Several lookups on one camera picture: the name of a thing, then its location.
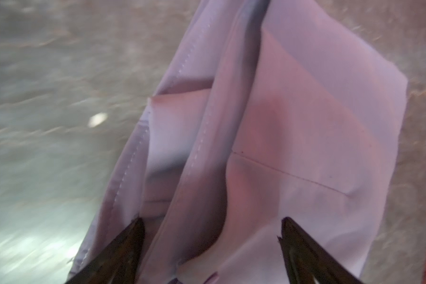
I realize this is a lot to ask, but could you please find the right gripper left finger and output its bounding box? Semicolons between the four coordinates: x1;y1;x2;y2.
66;218;145;284

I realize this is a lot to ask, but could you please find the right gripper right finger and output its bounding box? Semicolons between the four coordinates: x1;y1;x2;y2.
278;217;362;284

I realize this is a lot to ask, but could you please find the lavender skirt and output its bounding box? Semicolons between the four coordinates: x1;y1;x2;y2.
67;1;408;284

